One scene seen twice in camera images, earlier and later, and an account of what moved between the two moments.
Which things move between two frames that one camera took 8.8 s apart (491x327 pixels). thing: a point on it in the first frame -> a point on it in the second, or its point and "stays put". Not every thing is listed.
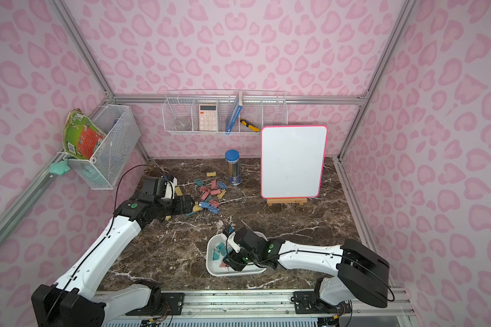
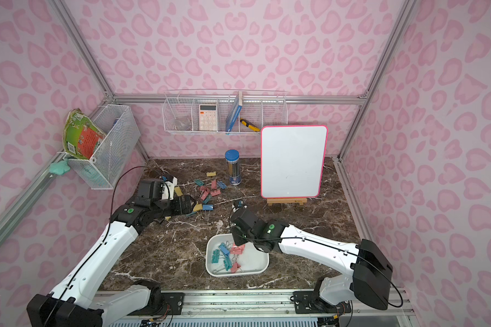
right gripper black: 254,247 -> 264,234
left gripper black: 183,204 stays put
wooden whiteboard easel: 286,200 stays put
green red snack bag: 81,135 stays put
